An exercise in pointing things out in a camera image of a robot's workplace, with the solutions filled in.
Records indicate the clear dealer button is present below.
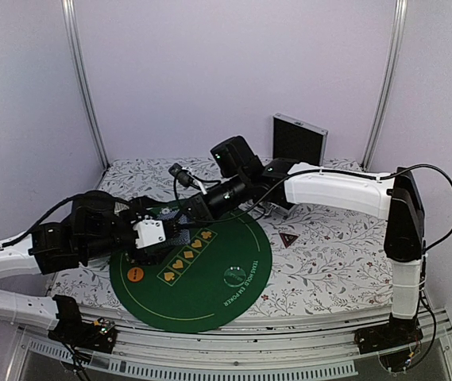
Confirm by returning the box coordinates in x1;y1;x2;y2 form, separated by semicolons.
223;266;247;288

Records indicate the front aluminium rail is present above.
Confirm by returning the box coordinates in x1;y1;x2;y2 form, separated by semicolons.
14;307;452;378

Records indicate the left aluminium frame post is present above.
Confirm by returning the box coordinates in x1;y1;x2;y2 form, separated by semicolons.
61;0;110;171

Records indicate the orange big blind button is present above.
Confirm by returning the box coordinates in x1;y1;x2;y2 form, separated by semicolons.
127;267;145;283

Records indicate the triangular all in button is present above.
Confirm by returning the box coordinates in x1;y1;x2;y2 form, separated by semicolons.
279;232;299;248

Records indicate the green round poker mat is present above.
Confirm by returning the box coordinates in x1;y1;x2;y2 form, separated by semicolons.
110;210;272;333

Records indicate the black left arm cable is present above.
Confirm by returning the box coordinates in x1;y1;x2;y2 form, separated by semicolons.
0;194;91;253

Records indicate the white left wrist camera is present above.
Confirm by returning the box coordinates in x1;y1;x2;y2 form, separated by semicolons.
133;219;166;249

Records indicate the aluminium frame post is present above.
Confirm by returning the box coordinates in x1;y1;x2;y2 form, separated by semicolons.
61;0;110;171
361;0;408;170

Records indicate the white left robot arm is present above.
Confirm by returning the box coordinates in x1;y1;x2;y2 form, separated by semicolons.
0;190;175;344

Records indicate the right aluminium frame post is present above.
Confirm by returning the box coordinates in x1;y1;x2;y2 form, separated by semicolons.
361;0;408;170

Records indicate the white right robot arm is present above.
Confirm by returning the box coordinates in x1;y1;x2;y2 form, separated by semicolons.
180;136;425;346

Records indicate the aluminium poker chip case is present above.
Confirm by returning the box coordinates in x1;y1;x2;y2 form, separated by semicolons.
249;114;329;219

